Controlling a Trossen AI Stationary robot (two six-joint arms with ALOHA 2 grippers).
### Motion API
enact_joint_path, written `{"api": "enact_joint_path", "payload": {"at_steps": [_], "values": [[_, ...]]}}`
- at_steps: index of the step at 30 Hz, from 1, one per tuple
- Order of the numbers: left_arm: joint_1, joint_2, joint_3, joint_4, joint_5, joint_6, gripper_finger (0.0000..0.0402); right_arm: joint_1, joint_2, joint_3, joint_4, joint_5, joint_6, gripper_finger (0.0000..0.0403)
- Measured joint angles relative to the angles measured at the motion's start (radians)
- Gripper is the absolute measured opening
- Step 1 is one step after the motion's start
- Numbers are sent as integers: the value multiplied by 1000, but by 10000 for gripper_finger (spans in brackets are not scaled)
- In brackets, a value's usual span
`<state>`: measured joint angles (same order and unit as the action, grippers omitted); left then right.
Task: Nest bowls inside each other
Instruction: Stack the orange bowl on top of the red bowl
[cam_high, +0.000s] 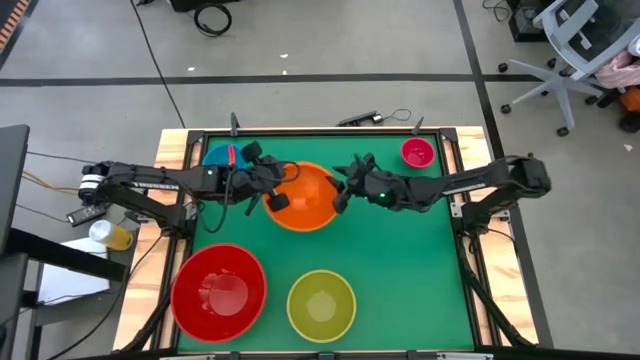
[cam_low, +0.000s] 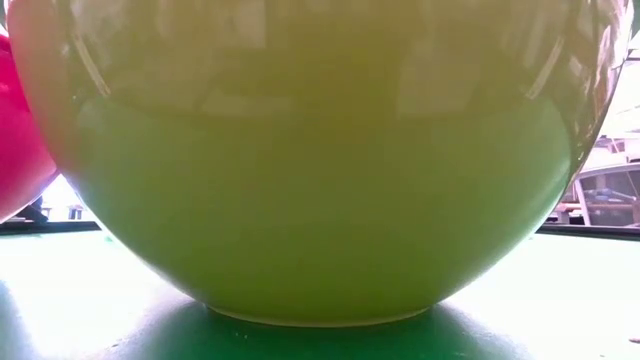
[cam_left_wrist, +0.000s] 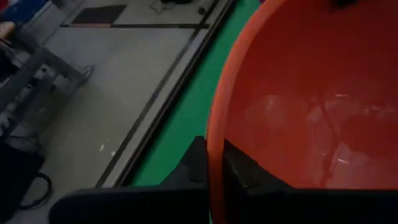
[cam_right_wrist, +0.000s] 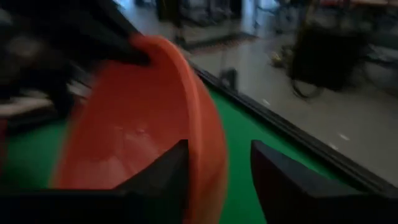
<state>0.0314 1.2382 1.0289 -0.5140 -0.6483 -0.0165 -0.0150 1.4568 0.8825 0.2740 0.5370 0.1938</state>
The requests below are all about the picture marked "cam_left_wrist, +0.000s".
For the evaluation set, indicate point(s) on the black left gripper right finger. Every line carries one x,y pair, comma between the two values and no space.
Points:
242,174

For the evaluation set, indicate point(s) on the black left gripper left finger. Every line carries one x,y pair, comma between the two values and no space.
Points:
194,168

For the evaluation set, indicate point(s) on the red plastic bowl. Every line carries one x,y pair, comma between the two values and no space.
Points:
311,62

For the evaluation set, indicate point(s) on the white crumpled item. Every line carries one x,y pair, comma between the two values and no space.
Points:
160,7

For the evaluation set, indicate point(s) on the black box on floor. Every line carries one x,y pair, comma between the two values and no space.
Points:
15,174

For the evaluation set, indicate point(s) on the dark floor mat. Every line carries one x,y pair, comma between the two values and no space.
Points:
99,15

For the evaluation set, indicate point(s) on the blue object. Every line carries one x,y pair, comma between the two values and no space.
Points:
21,11

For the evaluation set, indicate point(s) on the black table edge rail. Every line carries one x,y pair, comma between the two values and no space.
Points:
174,90

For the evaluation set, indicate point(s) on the grey metal frame stand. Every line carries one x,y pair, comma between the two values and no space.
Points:
34,71

